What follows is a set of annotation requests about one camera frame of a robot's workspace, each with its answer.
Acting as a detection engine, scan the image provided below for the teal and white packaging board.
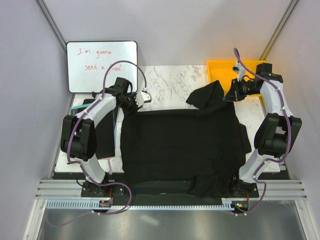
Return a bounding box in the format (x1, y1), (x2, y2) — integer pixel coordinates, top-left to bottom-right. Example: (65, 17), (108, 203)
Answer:
(69, 104), (90, 116)

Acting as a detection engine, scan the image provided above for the black long sleeve shirt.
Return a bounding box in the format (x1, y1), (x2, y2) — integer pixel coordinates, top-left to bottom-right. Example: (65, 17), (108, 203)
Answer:
(120, 81), (252, 198)

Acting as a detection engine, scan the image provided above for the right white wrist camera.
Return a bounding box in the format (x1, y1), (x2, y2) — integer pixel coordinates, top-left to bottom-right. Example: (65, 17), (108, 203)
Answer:
(232, 62), (247, 82)

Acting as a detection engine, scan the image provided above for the white whiteboard with red writing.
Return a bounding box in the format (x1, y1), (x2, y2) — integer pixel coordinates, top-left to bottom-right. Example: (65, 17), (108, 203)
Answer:
(66, 40), (138, 94)

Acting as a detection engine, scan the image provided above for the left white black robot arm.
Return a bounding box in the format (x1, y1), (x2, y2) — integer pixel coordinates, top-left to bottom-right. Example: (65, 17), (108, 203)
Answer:
(60, 77), (150, 197)

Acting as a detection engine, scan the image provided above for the aluminium frame rail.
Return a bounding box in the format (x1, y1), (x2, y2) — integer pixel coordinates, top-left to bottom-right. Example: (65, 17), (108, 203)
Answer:
(35, 179), (307, 201)

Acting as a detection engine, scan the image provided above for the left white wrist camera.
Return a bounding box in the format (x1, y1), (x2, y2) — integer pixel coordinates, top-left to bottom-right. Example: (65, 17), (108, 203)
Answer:
(135, 91), (152, 107)

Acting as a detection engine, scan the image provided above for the white slotted cable duct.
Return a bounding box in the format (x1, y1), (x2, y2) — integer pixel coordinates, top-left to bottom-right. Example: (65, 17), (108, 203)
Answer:
(46, 199), (240, 211)

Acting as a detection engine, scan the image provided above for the yellow plastic bin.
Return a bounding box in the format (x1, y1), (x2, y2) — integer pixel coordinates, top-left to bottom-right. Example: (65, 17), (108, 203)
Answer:
(206, 60), (267, 95)

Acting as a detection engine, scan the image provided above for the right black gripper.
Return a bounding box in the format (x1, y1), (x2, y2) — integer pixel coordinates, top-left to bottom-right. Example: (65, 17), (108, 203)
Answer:
(223, 77), (261, 102)

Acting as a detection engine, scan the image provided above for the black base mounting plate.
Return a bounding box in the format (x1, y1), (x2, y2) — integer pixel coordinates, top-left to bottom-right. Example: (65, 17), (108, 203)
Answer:
(82, 173), (256, 205)

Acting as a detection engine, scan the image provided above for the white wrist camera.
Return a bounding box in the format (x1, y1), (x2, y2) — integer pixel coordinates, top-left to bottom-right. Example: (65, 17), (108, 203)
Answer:
(135, 91), (152, 107)
(232, 62), (247, 82)

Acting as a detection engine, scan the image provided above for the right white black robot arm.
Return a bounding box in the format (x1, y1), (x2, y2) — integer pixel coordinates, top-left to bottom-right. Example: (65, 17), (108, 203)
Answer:
(222, 62), (302, 197)

